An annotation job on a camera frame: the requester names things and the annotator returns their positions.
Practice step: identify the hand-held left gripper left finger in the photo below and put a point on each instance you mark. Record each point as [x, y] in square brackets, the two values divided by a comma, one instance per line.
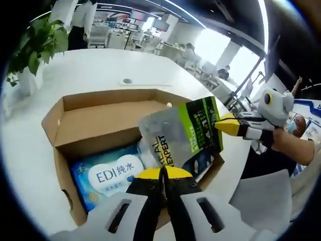
[148, 190]

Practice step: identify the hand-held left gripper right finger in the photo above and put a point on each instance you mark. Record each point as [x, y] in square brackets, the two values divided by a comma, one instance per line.
[183, 195]

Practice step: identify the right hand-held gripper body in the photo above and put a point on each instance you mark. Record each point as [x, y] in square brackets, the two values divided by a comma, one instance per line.
[276, 108]

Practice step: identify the blue soft pad pack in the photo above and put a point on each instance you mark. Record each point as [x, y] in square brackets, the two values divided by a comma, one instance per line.
[200, 163]

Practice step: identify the blue wet wipes pack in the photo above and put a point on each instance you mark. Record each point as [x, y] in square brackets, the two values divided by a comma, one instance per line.
[107, 175]

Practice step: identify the green clear soft pouch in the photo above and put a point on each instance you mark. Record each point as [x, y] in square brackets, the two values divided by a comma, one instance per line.
[175, 135]

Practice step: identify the brown cardboard shoe box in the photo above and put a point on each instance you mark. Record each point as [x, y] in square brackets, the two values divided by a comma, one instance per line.
[100, 113]

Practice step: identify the person's right hand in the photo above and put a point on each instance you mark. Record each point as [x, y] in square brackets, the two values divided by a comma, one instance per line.
[279, 139]

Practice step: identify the person's head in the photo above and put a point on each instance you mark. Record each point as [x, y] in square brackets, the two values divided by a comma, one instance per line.
[297, 125]

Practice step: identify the black tripod stand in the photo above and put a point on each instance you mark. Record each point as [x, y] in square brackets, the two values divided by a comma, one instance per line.
[247, 80]

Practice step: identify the round table socket cover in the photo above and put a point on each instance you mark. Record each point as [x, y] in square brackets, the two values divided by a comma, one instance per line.
[127, 80]

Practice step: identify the computer monitor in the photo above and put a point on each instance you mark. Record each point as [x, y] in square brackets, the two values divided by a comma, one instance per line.
[139, 15]
[160, 25]

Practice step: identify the green potted plant white pot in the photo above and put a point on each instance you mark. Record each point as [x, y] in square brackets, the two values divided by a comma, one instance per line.
[37, 40]

